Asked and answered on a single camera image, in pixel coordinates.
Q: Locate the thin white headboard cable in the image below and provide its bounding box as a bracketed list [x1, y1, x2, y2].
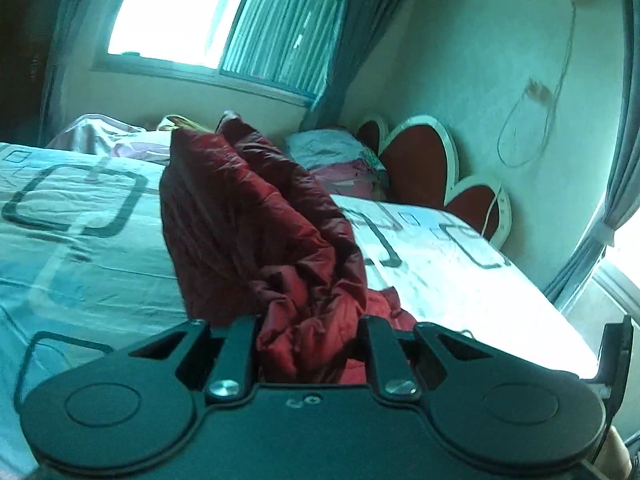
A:
[481, 184, 505, 237]

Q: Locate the sliding glass window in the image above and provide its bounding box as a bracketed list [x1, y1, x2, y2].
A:
[91, 0, 352, 107]

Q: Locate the grey-blue window curtain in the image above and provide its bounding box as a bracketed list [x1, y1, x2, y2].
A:
[299, 0, 417, 130]
[37, 0, 132, 142]

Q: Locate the grey-blue tied side curtain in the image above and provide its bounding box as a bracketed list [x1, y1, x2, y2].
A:
[542, 0, 640, 312]

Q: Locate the looped wall cable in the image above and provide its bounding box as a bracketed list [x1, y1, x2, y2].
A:
[496, 0, 577, 169]

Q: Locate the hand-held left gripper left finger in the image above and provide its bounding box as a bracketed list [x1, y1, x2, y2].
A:
[127, 315, 262, 405]

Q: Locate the bed with patterned white sheet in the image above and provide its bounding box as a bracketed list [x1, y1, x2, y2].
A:
[0, 112, 601, 480]

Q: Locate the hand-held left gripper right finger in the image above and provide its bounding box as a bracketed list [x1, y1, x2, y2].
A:
[358, 315, 482, 405]

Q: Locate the red scalloped headboard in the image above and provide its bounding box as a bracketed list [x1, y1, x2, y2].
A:
[356, 115, 513, 252]

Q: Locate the pink pillow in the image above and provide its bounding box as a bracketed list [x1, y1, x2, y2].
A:
[309, 157, 390, 202]

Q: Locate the red puffer jacket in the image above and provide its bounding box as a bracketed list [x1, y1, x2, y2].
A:
[159, 109, 420, 387]

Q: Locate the pink folded quilt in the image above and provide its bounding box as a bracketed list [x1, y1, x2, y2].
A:
[46, 112, 217, 162]

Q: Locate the bright side window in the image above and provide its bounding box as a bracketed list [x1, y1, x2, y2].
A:
[592, 217, 640, 313]

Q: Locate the white wall charger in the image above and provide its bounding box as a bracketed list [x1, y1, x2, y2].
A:
[524, 77, 552, 105]

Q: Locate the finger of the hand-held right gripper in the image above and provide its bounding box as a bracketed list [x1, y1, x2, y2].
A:
[582, 313, 635, 417]

